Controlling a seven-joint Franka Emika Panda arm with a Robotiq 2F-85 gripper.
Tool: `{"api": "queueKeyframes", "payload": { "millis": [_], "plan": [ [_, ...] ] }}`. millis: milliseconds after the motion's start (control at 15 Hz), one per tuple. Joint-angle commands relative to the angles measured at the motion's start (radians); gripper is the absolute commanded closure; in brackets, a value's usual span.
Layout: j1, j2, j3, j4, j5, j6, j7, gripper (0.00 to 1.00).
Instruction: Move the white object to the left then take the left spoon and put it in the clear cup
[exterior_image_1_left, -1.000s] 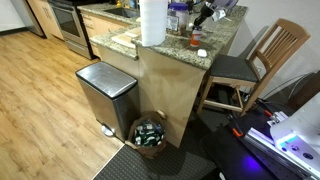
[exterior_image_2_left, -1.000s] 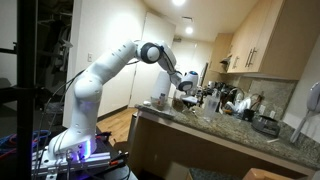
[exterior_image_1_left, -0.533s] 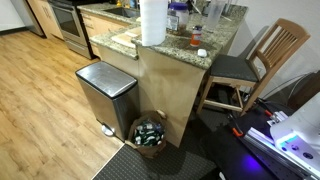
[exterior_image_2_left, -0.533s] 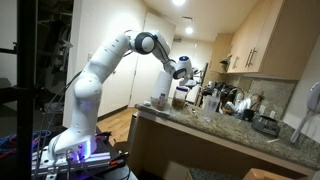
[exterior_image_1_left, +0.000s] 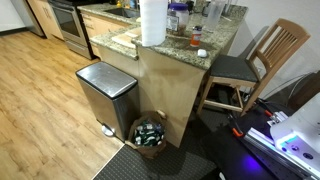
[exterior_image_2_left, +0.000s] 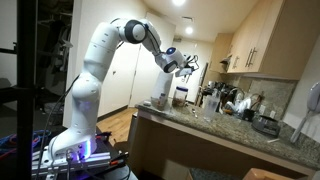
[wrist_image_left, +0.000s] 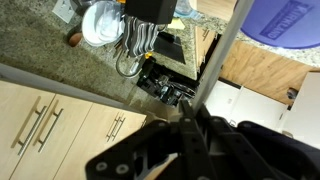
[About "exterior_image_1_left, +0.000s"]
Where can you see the kitchen sink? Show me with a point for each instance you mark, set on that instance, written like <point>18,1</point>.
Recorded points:
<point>123,12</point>

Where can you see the light wooden cutting board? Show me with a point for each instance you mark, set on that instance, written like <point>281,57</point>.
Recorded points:
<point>126,38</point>

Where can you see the white earbuds case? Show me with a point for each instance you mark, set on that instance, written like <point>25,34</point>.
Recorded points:
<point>202,53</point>

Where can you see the brown paper bag of recyclables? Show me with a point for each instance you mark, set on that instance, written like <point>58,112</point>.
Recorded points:
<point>148,135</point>

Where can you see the light wood counter cabinet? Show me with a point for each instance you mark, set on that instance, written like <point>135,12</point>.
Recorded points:
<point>166,93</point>

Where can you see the stainless steel trash can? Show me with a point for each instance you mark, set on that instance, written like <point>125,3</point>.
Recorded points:
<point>106,90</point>

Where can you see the metal robot mounting plate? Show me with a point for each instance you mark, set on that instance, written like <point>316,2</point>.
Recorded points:
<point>263,140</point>

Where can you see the clear plastic cup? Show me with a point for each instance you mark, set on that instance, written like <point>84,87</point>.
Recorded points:
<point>215,16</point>

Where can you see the orange label pill bottle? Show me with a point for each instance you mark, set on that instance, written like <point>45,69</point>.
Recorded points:
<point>195,37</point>

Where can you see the wooden chair with grey seat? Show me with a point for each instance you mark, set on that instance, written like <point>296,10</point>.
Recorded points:
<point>233,68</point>

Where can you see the stainless steel oven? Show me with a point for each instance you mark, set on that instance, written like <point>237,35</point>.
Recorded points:
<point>70,23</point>

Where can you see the stainless steel refrigerator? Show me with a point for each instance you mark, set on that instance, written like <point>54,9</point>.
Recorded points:
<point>28,16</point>

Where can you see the white paper towel roll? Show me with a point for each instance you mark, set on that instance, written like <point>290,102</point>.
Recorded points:
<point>153,23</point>

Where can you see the plastic jar with purple lid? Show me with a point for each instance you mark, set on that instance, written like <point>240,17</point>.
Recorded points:
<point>178,18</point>

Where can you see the dark dotted floor mat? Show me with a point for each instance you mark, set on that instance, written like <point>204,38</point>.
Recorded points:
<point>173,163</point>

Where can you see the orange clamp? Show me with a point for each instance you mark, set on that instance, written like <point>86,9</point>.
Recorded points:
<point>237,132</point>

